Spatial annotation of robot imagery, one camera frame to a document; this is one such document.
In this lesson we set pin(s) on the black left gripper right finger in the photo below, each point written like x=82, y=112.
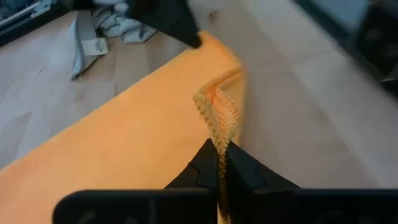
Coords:
x=245, y=174

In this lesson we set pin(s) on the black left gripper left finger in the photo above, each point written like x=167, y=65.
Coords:
x=202, y=171

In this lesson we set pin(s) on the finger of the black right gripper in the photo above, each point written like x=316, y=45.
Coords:
x=168, y=15

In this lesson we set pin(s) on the orange microfiber towel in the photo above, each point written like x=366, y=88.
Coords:
x=124, y=130

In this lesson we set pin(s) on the grey microfiber towel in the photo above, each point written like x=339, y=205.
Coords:
x=124, y=26

